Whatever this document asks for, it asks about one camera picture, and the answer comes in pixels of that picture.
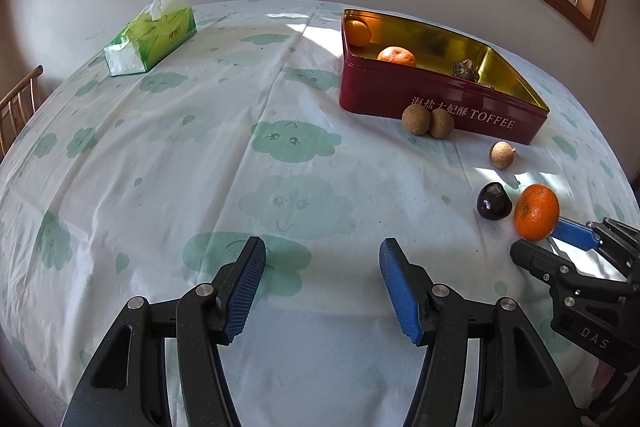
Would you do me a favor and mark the wooden chair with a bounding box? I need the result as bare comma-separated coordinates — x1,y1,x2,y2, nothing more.
0,65,43,158

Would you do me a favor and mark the person right hand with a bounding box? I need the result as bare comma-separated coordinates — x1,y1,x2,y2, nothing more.
586,362,639,426

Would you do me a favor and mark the brown longan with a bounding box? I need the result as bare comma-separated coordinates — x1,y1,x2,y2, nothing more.
430,108,454,140
401,104,431,135

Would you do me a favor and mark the brown longan single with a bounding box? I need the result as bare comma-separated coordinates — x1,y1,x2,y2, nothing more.
489,141,516,170

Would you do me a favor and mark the large orange tangerine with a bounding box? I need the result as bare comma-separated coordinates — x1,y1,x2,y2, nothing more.
513,184,560,242

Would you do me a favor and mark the small orange kumquat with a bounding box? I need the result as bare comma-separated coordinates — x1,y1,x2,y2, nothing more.
344,18,372,48

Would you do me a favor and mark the red gold toffee tin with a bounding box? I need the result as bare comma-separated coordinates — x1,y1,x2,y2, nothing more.
338,9,549,144

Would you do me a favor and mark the wrinkled passion fruit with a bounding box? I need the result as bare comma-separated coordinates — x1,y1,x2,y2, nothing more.
452,58,480,82

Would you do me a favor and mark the cloud pattern tablecloth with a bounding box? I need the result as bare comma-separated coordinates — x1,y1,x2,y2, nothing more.
1,0,639,426

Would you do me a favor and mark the green tissue pack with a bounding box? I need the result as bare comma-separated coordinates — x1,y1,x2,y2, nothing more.
103,0,198,77

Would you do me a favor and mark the dark cherry tomato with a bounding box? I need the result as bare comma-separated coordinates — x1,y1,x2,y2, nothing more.
476,182,513,221

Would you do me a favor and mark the medium orange tangerine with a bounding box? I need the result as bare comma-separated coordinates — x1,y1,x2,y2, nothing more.
376,46,418,67

